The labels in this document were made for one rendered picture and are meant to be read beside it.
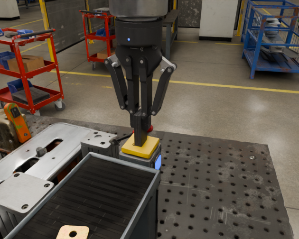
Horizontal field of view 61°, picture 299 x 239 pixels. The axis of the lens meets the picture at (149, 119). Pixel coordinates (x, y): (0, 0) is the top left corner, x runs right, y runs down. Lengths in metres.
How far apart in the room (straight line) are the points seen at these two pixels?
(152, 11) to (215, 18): 6.31
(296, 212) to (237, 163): 0.99
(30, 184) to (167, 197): 0.61
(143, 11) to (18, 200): 0.37
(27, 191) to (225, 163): 0.90
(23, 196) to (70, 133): 0.39
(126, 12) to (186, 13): 7.15
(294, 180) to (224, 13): 4.94
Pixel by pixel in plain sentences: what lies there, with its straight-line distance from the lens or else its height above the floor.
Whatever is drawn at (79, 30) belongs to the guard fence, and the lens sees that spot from 6.02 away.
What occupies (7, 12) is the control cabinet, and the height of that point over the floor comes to 0.27.
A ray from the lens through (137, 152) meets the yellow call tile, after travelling 0.49.
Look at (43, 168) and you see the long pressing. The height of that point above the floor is 1.00.
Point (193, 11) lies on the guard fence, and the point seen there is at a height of 0.57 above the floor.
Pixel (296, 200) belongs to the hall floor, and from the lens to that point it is 2.24.
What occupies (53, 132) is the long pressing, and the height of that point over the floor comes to 1.00.
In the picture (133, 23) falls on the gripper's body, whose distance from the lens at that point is 0.39.
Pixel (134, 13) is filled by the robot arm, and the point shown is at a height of 1.40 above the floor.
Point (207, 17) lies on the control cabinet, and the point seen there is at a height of 0.54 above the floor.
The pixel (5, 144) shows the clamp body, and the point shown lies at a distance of 0.95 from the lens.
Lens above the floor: 1.45
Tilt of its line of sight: 30 degrees down
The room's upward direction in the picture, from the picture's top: straight up
